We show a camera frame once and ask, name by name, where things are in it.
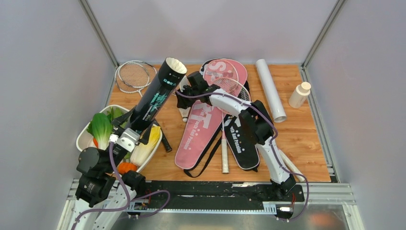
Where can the white shuttlecock tube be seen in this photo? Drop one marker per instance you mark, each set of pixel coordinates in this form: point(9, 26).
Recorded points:
point(270, 90)

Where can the green leafy vegetable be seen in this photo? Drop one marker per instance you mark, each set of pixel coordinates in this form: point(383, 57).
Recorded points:
point(113, 113)

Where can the white silver racket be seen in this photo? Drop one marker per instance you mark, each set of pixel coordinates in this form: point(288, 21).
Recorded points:
point(133, 76)

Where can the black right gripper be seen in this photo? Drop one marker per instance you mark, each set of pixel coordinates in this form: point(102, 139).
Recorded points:
point(183, 102)

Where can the yellow white cabbage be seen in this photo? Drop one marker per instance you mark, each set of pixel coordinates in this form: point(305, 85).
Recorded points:
point(142, 152)

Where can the green bok choy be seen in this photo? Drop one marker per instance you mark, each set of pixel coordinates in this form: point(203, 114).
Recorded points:
point(100, 128)

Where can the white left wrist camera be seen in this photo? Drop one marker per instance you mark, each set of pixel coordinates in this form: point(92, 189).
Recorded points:
point(127, 140)

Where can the cream bottle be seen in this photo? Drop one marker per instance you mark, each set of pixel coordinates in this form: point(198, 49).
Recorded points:
point(300, 95)

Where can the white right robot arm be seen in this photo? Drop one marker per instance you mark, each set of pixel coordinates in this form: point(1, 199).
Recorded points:
point(196, 79)

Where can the pink racket cover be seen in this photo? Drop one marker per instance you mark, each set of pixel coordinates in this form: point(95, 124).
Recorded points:
point(202, 125)

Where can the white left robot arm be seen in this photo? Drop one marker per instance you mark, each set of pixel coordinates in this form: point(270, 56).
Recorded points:
point(103, 194)

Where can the pink racket lower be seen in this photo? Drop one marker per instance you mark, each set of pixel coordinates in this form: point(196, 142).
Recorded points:
point(233, 98)

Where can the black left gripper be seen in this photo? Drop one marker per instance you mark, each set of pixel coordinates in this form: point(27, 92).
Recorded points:
point(118, 121)

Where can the black racket cover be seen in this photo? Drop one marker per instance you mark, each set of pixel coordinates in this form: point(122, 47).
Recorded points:
point(245, 153)

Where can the pink racket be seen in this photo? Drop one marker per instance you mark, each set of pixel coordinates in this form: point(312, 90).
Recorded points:
point(233, 98)
point(222, 73)

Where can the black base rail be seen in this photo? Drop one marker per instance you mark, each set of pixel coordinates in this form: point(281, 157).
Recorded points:
point(201, 195)

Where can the pink racket upper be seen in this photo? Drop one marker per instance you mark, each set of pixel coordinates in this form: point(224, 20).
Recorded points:
point(222, 73)

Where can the orange carrot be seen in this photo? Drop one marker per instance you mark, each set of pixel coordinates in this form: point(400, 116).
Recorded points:
point(125, 167)

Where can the black shuttlecock tube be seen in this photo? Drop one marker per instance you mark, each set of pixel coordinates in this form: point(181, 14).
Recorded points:
point(159, 90)

